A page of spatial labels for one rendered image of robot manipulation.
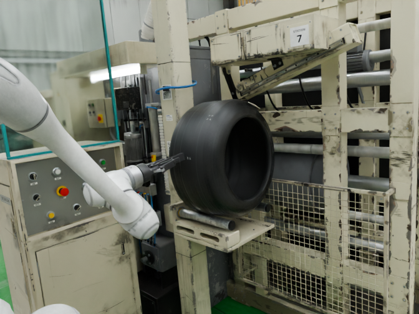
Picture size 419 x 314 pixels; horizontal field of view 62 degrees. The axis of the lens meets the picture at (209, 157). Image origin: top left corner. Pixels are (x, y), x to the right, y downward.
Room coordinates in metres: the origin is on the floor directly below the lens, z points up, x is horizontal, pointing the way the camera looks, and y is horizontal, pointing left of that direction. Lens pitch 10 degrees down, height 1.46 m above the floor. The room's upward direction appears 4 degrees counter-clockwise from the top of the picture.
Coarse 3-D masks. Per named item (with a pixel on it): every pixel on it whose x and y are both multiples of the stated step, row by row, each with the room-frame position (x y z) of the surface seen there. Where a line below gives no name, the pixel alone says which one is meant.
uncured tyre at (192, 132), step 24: (192, 120) 1.54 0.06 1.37; (216, 120) 1.47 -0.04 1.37; (240, 120) 1.85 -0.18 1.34; (264, 120) 1.71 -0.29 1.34; (192, 144) 1.45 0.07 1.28; (216, 144) 1.42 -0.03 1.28; (240, 144) 1.92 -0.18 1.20; (264, 144) 1.82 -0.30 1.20; (192, 168) 1.43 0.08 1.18; (216, 168) 1.40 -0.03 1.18; (240, 168) 1.90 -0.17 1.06; (264, 168) 1.81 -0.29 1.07; (192, 192) 1.47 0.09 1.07; (216, 192) 1.41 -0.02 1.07; (240, 192) 1.80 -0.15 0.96; (264, 192) 1.66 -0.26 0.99; (240, 216) 1.55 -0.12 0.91
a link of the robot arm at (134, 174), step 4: (124, 168) 1.24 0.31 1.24; (128, 168) 1.24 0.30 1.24; (132, 168) 1.24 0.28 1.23; (136, 168) 1.25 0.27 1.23; (128, 172) 1.22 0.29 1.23; (132, 172) 1.23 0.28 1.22; (136, 172) 1.23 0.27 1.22; (140, 172) 1.24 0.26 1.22; (132, 176) 1.22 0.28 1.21; (136, 176) 1.23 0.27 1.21; (140, 176) 1.24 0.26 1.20; (132, 180) 1.21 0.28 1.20; (136, 180) 1.22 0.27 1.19; (140, 180) 1.24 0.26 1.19; (132, 184) 1.21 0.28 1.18; (136, 184) 1.22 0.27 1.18; (140, 184) 1.24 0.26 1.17; (132, 188) 1.22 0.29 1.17; (136, 188) 1.24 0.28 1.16
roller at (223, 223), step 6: (180, 210) 1.69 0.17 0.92; (186, 210) 1.67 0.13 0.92; (180, 216) 1.69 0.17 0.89; (186, 216) 1.64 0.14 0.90; (192, 216) 1.62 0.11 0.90; (198, 216) 1.59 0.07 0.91; (204, 216) 1.57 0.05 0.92; (210, 216) 1.55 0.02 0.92; (216, 216) 1.54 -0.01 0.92; (204, 222) 1.56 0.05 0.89; (210, 222) 1.53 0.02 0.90; (216, 222) 1.50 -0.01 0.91; (222, 222) 1.48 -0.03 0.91; (228, 222) 1.46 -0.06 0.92; (234, 222) 1.47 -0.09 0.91; (228, 228) 1.45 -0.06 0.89
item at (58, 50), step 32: (0, 0) 1.53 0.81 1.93; (32, 0) 1.62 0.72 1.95; (64, 0) 1.72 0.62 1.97; (96, 0) 1.84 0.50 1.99; (0, 32) 1.51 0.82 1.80; (32, 32) 1.61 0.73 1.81; (64, 32) 1.71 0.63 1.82; (96, 32) 1.83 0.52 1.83; (32, 64) 1.59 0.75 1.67; (64, 64) 1.69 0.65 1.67; (96, 64) 1.81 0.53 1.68; (64, 96) 1.68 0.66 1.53; (96, 96) 1.79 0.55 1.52; (64, 128) 1.66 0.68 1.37; (96, 128) 1.78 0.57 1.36
